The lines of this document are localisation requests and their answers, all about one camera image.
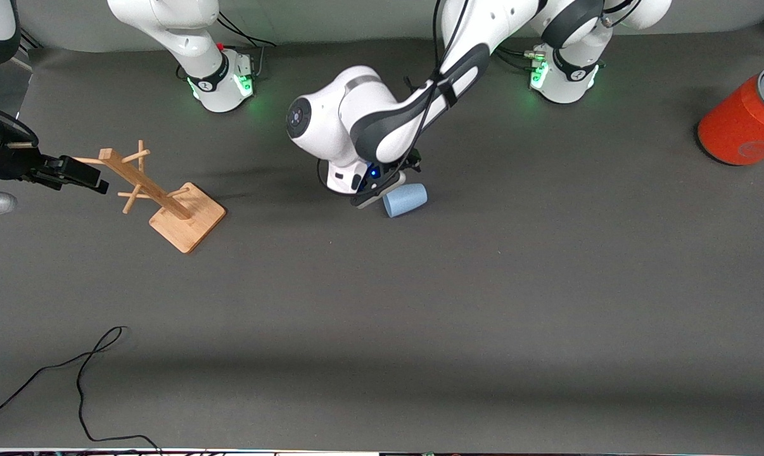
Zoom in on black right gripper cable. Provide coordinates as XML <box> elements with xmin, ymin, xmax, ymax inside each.
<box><xmin>0</xmin><ymin>104</ymin><xmax>41</xmax><ymax>153</ymax></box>

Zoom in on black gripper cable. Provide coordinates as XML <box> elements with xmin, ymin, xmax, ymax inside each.
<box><xmin>407</xmin><ymin>0</ymin><xmax>471</xmax><ymax>167</ymax></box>
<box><xmin>0</xmin><ymin>104</ymin><xmax>41</xmax><ymax>153</ymax></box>

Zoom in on orange cylindrical can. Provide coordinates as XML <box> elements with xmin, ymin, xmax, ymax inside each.
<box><xmin>697</xmin><ymin>62</ymin><xmax>764</xmax><ymax>167</ymax></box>

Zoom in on aluminium frame bar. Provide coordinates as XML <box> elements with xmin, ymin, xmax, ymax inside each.
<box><xmin>11</xmin><ymin>28</ymin><xmax>41</xmax><ymax>72</ymax></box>

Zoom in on light blue plastic cup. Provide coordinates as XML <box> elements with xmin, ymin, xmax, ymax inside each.
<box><xmin>382</xmin><ymin>183</ymin><xmax>428</xmax><ymax>219</ymax></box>

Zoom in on black left arm base cables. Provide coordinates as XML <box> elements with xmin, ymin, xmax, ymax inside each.
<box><xmin>496</xmin><ymin>44</ymin><xmax>570</xmax><ymax>73</ymax></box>

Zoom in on thin black table cable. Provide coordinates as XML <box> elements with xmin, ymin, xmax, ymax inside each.
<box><xmin>0</xmin><ymin>326</ymin><xmax>161</xmax><ymax>453</ymax></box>

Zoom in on black arm base cables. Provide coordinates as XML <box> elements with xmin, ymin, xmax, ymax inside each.
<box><xmin>496</xmin><ymin>44</ymin><xmax>570</xmax><ymax>73</ymax></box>
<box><xmin>216</xmin><ymin>9</ymin><xmax>275</xmax><ymax>80</ymax></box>

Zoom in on black right arm base cables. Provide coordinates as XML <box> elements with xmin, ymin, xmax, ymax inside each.
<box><xmin>216</xmin><ymin>9</ymin><xmax>275</xmax><ymax>80</ymax></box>

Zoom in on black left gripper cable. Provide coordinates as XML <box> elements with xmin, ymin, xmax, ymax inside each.
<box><xmin>407</xmin><ymin>0</ymin><xmax>471</xmax><ymax>167</ymax></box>

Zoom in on wooden cup rack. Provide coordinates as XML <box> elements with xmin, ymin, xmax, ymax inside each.
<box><xmin>65</xmin><ymin>140</ymin><xmax>226</xmax><ymax>254</ymax></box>

